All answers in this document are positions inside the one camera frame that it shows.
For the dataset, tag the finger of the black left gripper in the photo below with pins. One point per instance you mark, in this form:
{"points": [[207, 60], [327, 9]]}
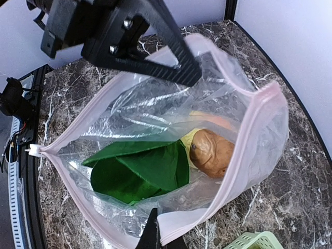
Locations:
{"points": [[176, 41]]}

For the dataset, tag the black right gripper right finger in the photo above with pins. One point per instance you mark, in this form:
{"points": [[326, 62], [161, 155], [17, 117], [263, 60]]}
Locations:
{"points": [[178, 243]]}

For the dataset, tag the pale green plastic basket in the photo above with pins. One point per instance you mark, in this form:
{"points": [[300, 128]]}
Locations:
{"points": [[264, 240]]}

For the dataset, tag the green white bok choy toy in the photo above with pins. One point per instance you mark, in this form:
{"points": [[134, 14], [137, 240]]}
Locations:
{"points": [[133, 171]]}

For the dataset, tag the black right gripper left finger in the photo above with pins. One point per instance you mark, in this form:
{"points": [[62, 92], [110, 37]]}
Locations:
{"points": [[150, 238]]}

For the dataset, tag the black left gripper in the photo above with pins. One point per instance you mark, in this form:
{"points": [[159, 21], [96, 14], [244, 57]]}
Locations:
{"points": [[109, 32]]}

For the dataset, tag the left black frame post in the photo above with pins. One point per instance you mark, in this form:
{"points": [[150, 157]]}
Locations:
{"points": [[230, 9]]}

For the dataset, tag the pale yellow walnut toy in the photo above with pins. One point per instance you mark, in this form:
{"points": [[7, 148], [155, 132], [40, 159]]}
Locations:
{"points": [[188, 145]]}

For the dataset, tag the white slotted cable duct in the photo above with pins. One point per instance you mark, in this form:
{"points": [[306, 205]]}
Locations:
{"points": [[16, 196]]}

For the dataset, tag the orange yellow toy food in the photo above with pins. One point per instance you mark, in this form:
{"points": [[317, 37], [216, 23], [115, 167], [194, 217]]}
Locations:
{"points": [[202, 118]]}

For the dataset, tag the brown mushroom toy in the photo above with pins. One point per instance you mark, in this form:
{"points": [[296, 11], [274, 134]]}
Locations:
{"points": [[211, 153]]}

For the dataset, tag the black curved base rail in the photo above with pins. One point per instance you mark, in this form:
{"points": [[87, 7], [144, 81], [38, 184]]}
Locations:
{"points": [[28, 165]]}

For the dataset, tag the clear zip top bag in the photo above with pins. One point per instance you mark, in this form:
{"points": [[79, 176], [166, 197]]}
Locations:
{"points": [[133, 107]]}

